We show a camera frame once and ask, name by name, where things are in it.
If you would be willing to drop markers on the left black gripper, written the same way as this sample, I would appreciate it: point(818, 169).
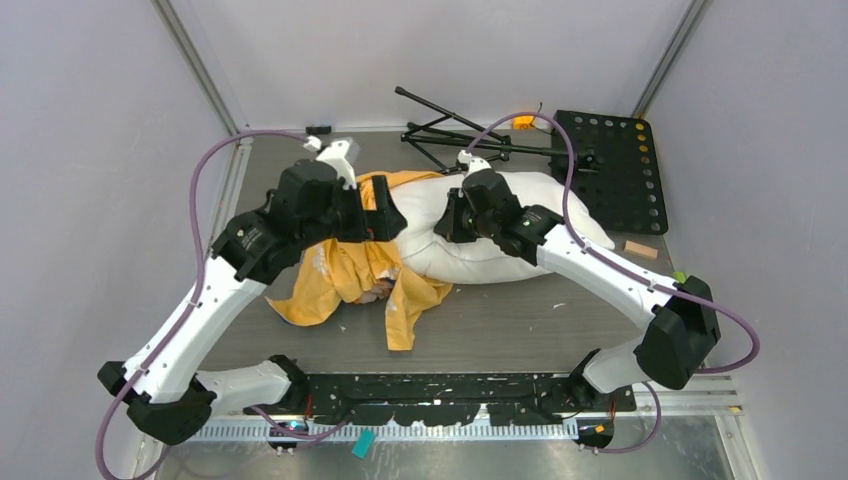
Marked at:
point(380, 225)

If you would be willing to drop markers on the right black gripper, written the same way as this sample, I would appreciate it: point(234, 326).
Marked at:
point(450, 226)

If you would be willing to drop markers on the white pillow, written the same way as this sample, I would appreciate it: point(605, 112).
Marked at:
point(422, 202)

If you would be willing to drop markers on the yellow printed pillowcase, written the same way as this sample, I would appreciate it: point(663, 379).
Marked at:
point(332, 273)

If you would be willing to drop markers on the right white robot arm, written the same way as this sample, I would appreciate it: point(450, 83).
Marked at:
point(678, 330)

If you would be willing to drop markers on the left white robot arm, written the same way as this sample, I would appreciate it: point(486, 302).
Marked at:
point(167, 396)

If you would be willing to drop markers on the orange tape roll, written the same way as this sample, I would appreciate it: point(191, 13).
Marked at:
point(523, 122)

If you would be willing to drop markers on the black perforated metal plate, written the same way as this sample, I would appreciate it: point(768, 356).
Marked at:
point(617, 175)

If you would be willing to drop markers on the wooden block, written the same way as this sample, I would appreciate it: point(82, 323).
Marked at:
point(641, 250)

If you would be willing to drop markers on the teal tape piece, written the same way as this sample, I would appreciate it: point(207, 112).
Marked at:
point(363, 443)

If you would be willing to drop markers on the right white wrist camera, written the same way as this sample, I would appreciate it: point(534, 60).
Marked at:
point(469, 163)

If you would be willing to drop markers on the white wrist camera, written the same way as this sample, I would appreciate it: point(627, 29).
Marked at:
point(340, 154)
point(469, 163)

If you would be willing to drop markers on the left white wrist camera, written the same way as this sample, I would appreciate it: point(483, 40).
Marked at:
point(340, 154)

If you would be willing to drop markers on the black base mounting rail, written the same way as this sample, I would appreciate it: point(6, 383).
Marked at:
point(509, 399)

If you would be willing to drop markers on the white slotted cable duct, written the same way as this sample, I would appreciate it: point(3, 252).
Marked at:
point(252, 429)

